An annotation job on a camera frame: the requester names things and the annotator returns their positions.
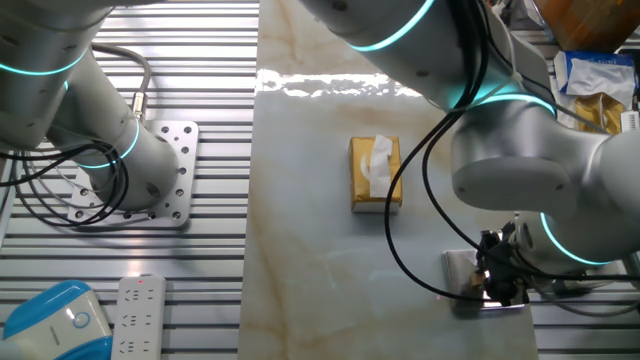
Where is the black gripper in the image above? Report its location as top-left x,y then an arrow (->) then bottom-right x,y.
468,222 -> 531,308

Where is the silver digital scale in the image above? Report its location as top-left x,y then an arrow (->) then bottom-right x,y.
441,248 -> 530,312

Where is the yellow tissue pack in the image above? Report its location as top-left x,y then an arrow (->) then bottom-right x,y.
348,134 -> 404,214

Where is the yellow transparent plastic bag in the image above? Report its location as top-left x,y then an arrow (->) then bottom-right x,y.
573,92 -> 626,136

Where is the white barcode box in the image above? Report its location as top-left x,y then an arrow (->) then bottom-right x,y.
620,109 -> 640,135

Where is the blue and white plastic pack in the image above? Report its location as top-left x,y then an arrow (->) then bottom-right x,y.
553,49 -> 640,109

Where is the brown cardboard box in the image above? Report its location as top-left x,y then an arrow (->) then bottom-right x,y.
532,0 -> 640,54

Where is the white power strip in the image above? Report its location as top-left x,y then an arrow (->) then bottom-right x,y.
110,273 -> 167,360

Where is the blue and white device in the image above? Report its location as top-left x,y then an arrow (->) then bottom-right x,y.
0,279 -> 114,360

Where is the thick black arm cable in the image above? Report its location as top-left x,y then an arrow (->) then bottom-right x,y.
383,0 -> 496,304

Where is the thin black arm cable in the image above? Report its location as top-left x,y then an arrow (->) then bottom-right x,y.
420,0 -> 640,282

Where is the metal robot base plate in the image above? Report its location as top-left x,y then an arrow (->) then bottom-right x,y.
67,119 -> 200,230

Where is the black base cable bundle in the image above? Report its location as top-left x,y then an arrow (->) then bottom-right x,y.
0,140 -> 130,227

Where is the grey cable with metal plug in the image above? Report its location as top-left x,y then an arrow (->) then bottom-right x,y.
90,42 -> 153,123

